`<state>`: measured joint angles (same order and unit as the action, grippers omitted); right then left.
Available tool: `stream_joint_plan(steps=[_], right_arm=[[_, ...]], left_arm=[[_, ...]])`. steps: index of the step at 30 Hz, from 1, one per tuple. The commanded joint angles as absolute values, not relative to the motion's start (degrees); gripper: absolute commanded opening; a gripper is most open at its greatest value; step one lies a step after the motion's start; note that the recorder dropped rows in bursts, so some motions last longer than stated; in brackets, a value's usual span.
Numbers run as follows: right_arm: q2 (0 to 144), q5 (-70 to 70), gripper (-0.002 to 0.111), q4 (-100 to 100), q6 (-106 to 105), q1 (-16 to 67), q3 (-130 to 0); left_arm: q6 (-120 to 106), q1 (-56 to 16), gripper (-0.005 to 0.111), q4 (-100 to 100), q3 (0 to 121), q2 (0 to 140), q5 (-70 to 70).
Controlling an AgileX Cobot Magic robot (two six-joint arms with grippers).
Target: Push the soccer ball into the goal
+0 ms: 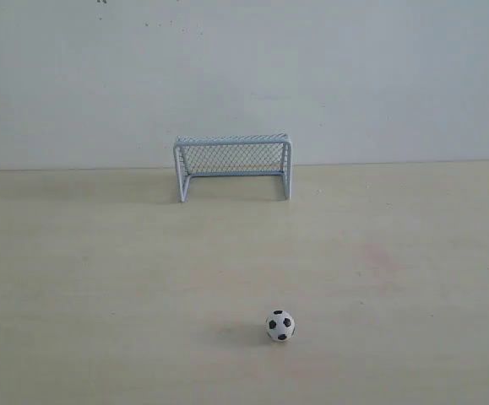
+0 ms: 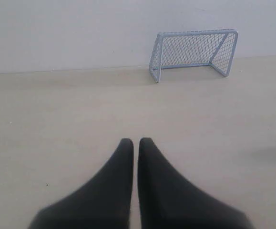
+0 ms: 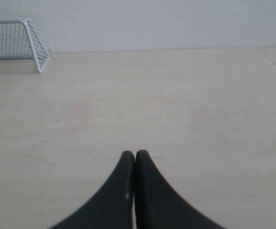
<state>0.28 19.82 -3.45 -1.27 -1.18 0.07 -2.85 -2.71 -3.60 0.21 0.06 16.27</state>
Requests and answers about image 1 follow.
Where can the small black white soccer ball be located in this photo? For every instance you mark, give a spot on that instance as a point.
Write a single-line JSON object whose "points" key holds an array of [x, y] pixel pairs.
{"points": [[280, 326]]}

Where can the white miniature soccer goal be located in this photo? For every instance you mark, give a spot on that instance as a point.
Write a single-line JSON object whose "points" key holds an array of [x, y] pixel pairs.
{"points": [[234, 156]]}

